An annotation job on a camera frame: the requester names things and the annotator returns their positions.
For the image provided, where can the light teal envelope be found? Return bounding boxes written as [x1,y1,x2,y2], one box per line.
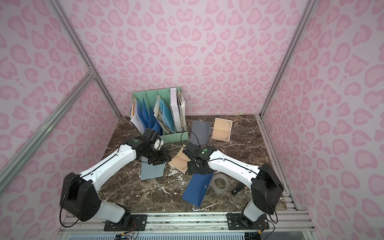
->
[141,157,166,181]

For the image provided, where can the cream letter paper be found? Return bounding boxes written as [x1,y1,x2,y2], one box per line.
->
[212,118,233,142]
[169,147,190,173]

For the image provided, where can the dark blue envelope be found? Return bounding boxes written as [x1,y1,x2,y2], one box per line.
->
[182,173,214,207]

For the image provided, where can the grey envelope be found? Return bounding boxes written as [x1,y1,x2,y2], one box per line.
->
[190,121,212,146]

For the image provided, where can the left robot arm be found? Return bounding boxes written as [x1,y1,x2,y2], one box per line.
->
[60,129,171,228]

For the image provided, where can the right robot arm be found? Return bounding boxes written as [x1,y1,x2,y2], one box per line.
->
[183,143,285,222]

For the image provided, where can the clear tape roll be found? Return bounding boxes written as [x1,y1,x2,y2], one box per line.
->
[212,173,230,194]

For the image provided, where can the blue folder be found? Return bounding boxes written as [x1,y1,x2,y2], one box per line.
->
[159,99,176,134]

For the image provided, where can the small black clip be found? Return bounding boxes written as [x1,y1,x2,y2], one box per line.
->
[231,183,246,196]

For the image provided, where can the white binder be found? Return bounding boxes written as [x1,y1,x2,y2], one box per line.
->
[170,88,183,133]

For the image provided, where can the green file organizer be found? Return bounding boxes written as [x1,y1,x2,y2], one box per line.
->
[132,87,189,144]

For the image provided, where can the white document papers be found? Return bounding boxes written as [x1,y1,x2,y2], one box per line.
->
[130,96,148,134]

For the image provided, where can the stack of loose papers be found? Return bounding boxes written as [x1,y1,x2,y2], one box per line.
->
[177,89,187,132]

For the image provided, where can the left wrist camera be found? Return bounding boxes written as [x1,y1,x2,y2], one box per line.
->
[153,139,164,151]

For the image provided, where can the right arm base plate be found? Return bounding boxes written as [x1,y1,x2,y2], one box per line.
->
[226,213,270,232]

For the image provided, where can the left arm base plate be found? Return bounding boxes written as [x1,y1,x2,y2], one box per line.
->
[104,214,148,232]

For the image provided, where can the aluminium front rail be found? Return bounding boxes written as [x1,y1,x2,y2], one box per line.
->
[59,211,315,235]

